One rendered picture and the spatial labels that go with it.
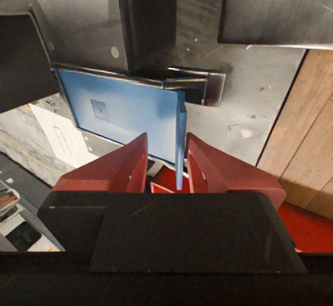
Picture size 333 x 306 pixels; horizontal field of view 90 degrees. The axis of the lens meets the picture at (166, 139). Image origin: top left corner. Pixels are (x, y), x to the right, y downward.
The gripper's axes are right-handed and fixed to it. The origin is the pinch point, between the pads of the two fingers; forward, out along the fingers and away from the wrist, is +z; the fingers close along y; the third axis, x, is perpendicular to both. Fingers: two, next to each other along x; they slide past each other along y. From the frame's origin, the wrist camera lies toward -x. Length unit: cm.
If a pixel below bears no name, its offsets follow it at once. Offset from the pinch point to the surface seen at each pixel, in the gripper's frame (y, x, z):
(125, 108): 3.7, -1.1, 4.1
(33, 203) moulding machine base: 378, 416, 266
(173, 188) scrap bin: -0.9, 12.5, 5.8
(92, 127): 8.8, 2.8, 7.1
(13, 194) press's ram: 14.4, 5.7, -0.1
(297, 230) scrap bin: -15.3, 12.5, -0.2
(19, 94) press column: 25.3, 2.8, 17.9
